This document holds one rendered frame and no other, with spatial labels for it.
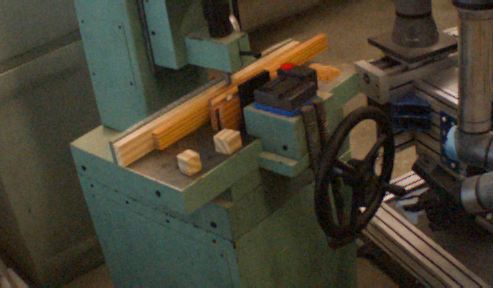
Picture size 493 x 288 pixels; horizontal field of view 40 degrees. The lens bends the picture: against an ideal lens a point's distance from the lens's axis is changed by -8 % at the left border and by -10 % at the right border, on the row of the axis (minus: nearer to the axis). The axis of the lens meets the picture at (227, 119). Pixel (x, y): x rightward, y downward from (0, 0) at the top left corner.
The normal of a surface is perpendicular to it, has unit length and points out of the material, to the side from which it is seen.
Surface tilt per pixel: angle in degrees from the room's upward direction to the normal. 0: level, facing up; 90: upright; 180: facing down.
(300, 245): 90
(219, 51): 90
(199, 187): 90
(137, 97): 90
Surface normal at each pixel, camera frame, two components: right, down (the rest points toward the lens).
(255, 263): 0.73, 0.20
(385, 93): 0.40, 0.35
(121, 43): -0.67, 0.42
